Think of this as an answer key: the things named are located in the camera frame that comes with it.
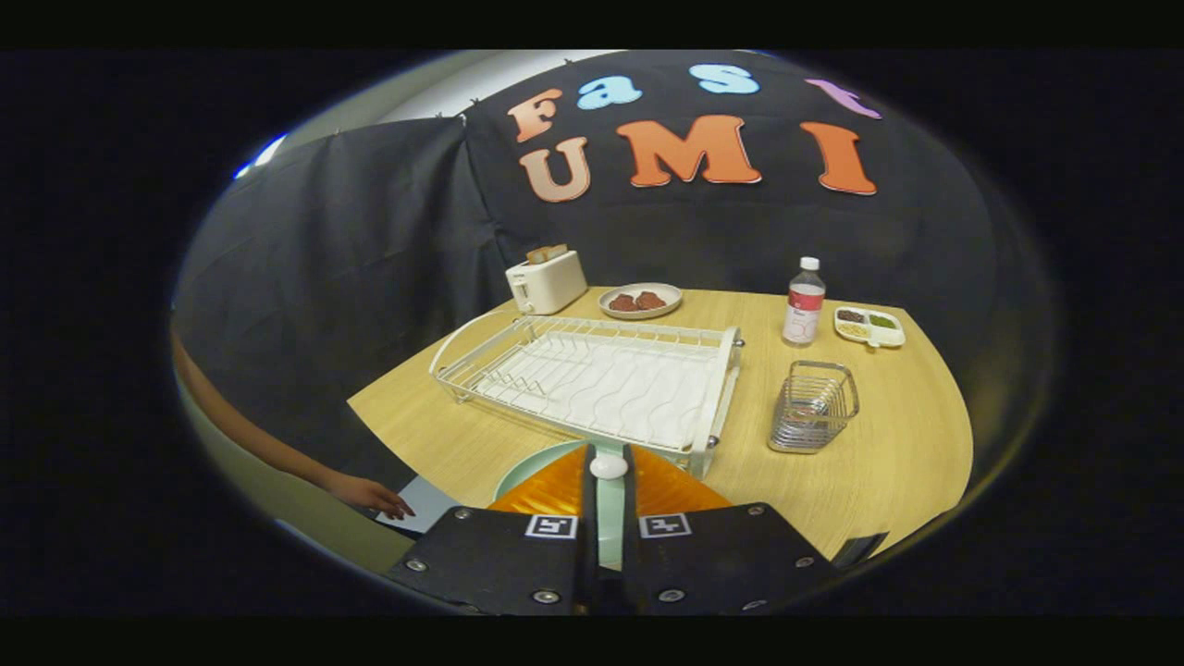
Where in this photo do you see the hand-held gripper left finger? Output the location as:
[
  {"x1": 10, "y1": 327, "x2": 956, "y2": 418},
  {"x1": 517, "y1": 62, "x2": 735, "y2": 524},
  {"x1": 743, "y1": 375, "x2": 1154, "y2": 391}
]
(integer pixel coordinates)
[{"x1": 384, "y1": 444, "x2": 593, "y2": 616}]

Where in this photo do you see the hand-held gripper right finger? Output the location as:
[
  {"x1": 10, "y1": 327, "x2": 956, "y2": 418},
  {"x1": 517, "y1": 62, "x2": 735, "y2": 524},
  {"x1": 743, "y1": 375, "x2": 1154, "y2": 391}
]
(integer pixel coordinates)
[{"x1": 622, "y1": 444, "x2": 838, "y2": 616}]

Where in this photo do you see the pale green plate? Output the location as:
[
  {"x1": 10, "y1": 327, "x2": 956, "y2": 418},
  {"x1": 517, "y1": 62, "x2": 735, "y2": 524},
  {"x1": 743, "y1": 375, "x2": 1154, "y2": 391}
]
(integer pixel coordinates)
[{"x1": 493, "y1": 439, "x2": 626, "y2": 570}]

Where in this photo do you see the white wire dish rack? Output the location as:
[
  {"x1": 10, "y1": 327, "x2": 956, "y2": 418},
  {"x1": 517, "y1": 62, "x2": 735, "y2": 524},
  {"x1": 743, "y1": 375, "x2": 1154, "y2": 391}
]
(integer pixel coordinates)
[{"x1": 428, "y1": 313, "x2": 746, "y2": 480}]

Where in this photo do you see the silver wire basket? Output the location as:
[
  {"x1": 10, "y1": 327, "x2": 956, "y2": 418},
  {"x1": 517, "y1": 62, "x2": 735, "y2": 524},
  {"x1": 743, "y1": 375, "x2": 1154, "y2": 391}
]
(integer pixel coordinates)
[{"x1": 767, "y1": 360, "x2": 861, "y2": 454}]

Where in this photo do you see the beige plate with meat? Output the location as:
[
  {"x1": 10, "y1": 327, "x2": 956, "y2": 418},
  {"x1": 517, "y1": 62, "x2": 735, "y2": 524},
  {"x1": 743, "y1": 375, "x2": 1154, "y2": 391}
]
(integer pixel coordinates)
[{"x1": 598, "y1": 282, "x2": 684, "y2": 321}]

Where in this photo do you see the grey flat sheet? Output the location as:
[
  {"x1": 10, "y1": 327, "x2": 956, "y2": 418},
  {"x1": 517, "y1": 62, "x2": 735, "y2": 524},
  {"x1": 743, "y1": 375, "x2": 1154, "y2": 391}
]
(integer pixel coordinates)
[{"x1": 375, "y1": 475, "x2": 463, "y2": 537}]

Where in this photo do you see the dark grey panel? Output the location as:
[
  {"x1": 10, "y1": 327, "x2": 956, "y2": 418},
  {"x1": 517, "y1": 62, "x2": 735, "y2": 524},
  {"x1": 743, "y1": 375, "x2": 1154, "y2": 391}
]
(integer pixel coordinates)
[{"x1": 832, "y1": 530, "x2": 889, "y2": 570}]

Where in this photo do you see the white toaster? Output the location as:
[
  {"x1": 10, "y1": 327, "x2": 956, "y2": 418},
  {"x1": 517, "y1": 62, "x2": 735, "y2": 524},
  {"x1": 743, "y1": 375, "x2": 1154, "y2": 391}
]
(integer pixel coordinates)
[{"x1": 505, "y1": 250, "x2": 589, "y2": 316}]

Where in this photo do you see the clear water bottle red label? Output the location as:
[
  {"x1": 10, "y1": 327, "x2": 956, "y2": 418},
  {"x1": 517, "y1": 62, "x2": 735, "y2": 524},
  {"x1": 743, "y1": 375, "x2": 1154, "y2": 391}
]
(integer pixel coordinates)
[{"x1": 782, "y1": 256, "x2": 827, "y2": 348}]

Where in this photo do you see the white divided condiment tray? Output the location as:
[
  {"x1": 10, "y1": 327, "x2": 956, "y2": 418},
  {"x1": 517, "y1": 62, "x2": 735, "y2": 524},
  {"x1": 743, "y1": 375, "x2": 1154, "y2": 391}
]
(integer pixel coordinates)
[{"x1": 833, "y1": 305, "x2": 907, "y2": 350}]

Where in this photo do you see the ceiling light fixture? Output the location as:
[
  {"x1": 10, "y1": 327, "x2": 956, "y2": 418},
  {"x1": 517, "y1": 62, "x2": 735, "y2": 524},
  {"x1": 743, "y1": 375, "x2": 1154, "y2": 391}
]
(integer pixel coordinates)
[{"x1": 236, "y1": 134, "x2": 288, "y2": 181}]

